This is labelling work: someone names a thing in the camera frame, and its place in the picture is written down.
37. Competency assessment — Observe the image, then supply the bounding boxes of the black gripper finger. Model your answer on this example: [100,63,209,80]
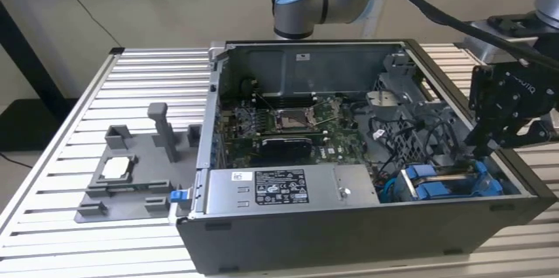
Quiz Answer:
[473,111,549,158]
[461,64,501,148]

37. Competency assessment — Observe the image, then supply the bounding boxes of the black disk wire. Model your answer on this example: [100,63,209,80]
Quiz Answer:
[416,117,476,168]

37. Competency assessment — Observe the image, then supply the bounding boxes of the hard disk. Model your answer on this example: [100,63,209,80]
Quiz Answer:
[399,158,505,202]

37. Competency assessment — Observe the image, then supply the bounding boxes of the grey disk bay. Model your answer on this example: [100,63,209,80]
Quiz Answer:
[375,71,523,204]

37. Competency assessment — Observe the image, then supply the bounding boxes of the metal socket cover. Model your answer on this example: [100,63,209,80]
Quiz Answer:
[309,98,348,126]

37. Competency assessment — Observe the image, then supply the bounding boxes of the green motherboard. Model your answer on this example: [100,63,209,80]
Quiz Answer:
[217,93,377,168]

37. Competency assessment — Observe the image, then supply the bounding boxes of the CPU socket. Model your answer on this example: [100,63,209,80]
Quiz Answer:
[270,107,325,133]

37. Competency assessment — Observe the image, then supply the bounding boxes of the black RAM slots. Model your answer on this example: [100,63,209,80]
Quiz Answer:
[256,91,317,109]

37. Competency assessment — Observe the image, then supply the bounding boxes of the black graphics card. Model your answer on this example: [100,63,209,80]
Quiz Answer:
[258,136,315,165]

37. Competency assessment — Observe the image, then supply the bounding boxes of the black open PC case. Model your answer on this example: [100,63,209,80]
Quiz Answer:
[174,38,559,275]

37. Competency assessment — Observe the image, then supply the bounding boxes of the thin metal locking lever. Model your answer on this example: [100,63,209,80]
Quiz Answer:
[256,94,277,113]

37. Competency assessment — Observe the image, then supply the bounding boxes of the silver power supply with label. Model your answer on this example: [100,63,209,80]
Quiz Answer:
[204,164,379,216]

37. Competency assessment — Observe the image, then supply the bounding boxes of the grey parts rack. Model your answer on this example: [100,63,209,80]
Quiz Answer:
[73,102,202,225]

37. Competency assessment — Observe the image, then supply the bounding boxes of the silver CPU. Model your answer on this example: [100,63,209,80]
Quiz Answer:
[100,157,133,180]

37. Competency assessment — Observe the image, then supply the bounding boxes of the black desk stand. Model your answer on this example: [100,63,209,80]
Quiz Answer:
[0,0,80,152]

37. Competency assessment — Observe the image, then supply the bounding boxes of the grey wrist mount block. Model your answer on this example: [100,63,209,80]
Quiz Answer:
[461,14,543,65]

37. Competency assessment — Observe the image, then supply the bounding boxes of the silver metal bracket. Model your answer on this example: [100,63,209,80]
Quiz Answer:
[365,90,401,109]

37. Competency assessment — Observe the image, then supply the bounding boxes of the black wire bundle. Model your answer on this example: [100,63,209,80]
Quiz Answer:
[368,117,423,176]

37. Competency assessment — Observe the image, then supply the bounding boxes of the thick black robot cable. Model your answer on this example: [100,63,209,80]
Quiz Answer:
[371,0,557,71]

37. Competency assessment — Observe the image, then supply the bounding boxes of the blue wire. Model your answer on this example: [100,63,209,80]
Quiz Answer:
[380,175,401,203]

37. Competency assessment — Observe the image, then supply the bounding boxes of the black floor cable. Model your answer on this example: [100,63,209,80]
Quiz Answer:
[0,152,28,168]

